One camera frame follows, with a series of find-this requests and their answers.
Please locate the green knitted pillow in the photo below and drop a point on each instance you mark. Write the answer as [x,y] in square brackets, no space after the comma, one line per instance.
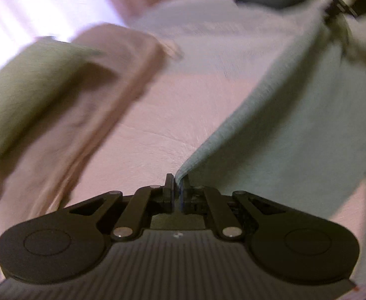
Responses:
[29,93]

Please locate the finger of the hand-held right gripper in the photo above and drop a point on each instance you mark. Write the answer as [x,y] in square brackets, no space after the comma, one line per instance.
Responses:
[348,37]

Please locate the grey-green knitted sweater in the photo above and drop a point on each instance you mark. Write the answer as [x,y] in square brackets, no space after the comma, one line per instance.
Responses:
[295,131]

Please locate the pink curtain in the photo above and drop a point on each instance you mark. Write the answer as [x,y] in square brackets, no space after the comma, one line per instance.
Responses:
[45,3]

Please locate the pink bed cover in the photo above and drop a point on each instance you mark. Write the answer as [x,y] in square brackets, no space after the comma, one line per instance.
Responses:
[158,115]

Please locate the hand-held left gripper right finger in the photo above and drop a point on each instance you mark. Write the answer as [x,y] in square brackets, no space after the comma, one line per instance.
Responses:
[184,193]

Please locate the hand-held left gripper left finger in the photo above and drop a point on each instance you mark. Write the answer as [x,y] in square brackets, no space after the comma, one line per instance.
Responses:
[169,190]

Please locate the folded pink blanket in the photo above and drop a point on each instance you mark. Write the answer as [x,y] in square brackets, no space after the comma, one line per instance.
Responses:
[86,106]

